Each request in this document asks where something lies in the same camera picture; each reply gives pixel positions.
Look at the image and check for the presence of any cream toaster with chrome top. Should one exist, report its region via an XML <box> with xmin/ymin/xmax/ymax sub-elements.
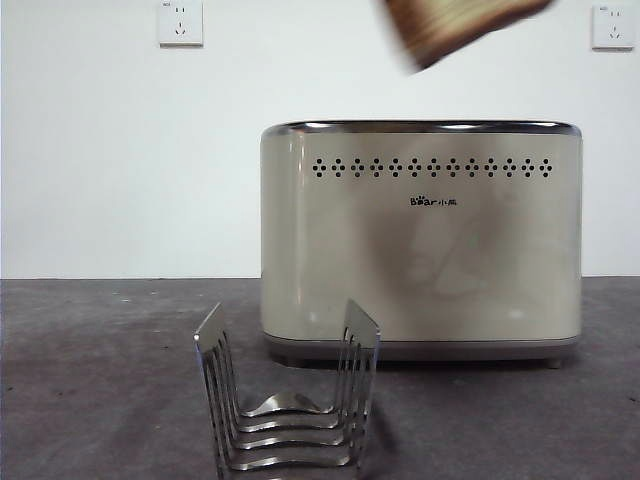
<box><xmin>259</xmin><ymin>119</ymin><xmax>585</xmax><ymax>370</ymax></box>

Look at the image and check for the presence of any brown-crusted bread slice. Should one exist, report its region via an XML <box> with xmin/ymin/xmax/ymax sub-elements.
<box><xmin>377</xmin><ymin>0</ymin><xmax>558</xmax><ymax>76</ymax></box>

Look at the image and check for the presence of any stainless steel toast rack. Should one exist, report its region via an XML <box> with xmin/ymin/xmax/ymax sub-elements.
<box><xmin>193</xmin><ymin>298</ymin><xmax>382</xmax><ymax>480</ymax></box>

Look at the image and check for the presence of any white wall socket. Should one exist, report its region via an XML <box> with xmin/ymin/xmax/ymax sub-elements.
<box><xmin>159</xmin><ymin>0</ymin><xmax>205</xmax><ymax>49</ymax></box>
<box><xmin>591</xmin><ymin>5</ymin><xmax>635</xmax><ymax>51</ymax></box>

